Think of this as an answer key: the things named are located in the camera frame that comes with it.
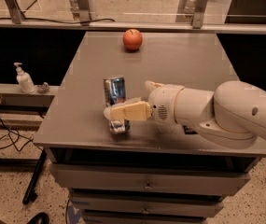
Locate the metal bracket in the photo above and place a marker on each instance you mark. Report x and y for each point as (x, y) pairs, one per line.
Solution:
(16, 15)
(83, 11)
(199, 10)

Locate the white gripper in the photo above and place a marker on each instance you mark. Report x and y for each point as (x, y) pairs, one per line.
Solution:
(162, 103)

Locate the middle metal bracket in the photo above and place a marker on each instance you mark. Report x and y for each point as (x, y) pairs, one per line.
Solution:
(83, 11)

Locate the black metal leg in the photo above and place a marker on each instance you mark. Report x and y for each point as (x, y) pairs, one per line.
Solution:
(30, 194)

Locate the right metal bracket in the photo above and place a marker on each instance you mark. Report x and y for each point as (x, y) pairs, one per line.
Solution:
(199, 10)

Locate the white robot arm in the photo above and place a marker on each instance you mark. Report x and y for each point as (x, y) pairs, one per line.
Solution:
(232, 115)

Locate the black snack bar wrapper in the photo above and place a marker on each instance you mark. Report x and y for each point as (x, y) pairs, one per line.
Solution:
(188, 130)

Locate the red apple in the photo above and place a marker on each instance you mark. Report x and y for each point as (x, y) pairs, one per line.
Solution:
(132, 39)

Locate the silver blue redbull can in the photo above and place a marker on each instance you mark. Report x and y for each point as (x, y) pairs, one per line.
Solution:
(115, 93)

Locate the small grey metal object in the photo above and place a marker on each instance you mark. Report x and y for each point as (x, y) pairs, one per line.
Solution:
(43, 88)

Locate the grey metal rail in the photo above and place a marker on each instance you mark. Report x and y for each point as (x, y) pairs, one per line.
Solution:
(226, 28)

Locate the left metal bracket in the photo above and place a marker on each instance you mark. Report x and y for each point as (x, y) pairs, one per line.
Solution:
(16, 15)

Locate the grey side shelf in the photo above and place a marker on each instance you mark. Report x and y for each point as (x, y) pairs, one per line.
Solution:
(12, 95)

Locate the white pump lotion bottle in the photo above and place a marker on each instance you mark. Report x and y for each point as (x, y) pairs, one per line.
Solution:
(24, 79)

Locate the grey drawer cabinet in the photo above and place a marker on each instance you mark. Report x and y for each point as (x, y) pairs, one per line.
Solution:
(157, 136)

